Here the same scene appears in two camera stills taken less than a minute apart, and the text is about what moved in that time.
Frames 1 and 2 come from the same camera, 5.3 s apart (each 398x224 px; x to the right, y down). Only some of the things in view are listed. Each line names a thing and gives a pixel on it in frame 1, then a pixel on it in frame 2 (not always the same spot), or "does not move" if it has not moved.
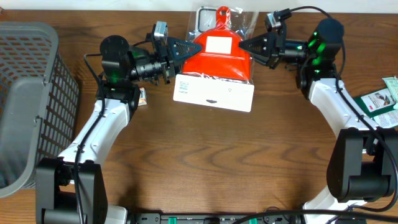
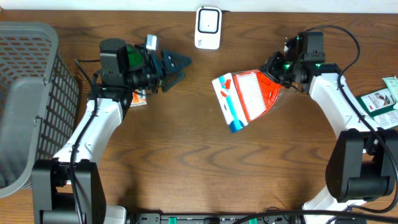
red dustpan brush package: x=220 y=74 to x=244 y=96
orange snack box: x=143 y=97 does not move
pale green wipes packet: x=392 y=84 does not move
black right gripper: x=277 y=49 to x=277 y=69
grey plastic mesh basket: x=39 y=102 does not move
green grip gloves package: x=376 y=102 does not move
